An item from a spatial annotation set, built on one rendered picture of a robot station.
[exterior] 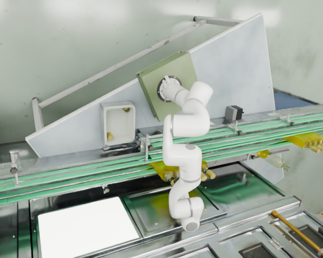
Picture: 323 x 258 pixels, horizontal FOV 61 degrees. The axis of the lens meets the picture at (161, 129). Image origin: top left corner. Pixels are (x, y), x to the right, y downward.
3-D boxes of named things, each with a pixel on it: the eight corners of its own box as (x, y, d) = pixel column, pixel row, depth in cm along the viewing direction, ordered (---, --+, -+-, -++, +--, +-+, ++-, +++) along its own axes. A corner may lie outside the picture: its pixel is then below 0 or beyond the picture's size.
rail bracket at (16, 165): (12, 167, 139) (11, 193, 121) (6, 137, 132) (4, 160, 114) (22, 166, 141) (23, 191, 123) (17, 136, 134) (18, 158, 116)
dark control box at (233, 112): (224, 116, 192) (231, 121, 186) (226, 105, 189) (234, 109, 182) (233, 115, 196) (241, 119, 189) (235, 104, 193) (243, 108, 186)
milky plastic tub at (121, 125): (101, 140, 158) (104, 146, 151) (99, 102, 149) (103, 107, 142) (129, 135, 165) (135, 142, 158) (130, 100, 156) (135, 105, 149)
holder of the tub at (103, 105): (101, 147, 160) (104, 153, 154) (100, 102, 149) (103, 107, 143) (129, 143, 168) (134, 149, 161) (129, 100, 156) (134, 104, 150)
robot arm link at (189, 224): (182, 207, 109) (205, 203, 110) (177, 191, 119) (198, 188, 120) (183, 235, 116) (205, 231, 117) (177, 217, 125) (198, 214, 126)
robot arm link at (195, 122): (176, 99, 114) (173, 101, 100) (209, 99, 112) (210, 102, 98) (176, 131, 116) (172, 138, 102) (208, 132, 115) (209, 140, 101)
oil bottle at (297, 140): (282, 138, 209) (315, 155, 186) (283, 131, 207) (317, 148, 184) (287, 137, 211) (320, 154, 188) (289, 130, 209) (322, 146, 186)
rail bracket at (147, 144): (139, 155, 158) (147, 166, 148) (140, 129, 151) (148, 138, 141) (144, 154, 159) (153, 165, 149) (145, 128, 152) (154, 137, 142)
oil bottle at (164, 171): (149, 164, 164) (165, 184, 146) (149, 155, 162) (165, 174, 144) (158, 162, 166) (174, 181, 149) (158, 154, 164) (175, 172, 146)
